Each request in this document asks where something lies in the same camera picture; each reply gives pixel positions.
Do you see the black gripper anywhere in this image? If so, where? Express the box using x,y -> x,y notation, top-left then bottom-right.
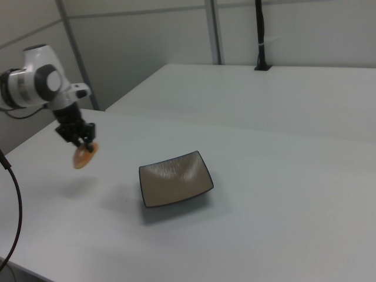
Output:
53,102 -> 97,154

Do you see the orange glazed donut bread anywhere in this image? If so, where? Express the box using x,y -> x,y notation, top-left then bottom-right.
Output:
73,143 -> 100,170

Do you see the square brown ceramic plate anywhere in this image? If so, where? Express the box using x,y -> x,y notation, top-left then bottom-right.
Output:
138,150 -> 214,209

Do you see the black pole with base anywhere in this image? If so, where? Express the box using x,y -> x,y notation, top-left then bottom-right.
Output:
254,0 -> 273,72

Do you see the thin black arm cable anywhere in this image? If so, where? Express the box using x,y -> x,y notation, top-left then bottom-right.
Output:
0,105 -> 49,120

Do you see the grey partition post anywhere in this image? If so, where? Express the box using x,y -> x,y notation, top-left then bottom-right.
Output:
55,0 -> 101,112
204,0 -> 223,66

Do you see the thin dark floor cable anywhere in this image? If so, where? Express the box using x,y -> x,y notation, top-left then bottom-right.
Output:
5,260 -> 16,282

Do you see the white cable tie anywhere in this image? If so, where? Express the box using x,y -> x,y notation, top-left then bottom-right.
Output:
258,36 -> 281,47

